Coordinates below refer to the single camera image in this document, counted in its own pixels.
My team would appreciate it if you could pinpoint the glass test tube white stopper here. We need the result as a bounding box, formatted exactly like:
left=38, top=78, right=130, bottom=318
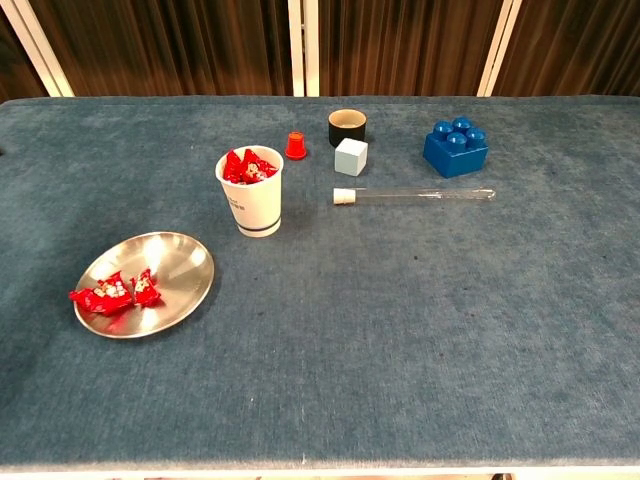
left=332, top=186, right=497, bottom=207

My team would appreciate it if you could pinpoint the blue building block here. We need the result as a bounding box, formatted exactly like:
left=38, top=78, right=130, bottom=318
left=422, top=116, right=490, bottom=179

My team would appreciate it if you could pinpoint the blue felt table cover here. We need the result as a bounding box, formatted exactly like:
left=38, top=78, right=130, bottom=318
left=0, top=94, right=640, bottom=471

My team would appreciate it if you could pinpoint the round steel plate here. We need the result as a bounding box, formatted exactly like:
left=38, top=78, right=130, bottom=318
left=73, top=230, right=216, bottom=340

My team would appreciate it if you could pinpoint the red candy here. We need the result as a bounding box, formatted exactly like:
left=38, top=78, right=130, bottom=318
left=222, top=148, right=246, bottom=184
left=129, top=268, right=163, bottom=308
left=68, top=271, right=135, bottom=317
left=239, top=148, right=280, bottom=184

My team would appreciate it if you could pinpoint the white paper cup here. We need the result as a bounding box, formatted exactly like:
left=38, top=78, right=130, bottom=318
left=215, top=144, right=285, bottom=239

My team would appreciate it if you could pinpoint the black roll beige inside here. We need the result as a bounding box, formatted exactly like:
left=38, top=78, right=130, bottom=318
left=327, top=108, right=368, bottom=148

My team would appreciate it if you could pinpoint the small red cap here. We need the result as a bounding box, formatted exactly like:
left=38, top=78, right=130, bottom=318
left=284, top=131, right=308, bottom=161

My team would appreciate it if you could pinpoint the white frame post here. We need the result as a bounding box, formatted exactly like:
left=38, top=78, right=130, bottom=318
left=476, top=0, right=522, bottom=98
left=0, top=0, right=75, bottom=98
left=287, top=0, right=306, bottom=98
left=303, top=0, right=320, bottom=98

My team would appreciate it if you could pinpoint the light blue cube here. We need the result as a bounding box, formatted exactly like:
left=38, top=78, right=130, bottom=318
left=333, top=137, right=370, bottom=177

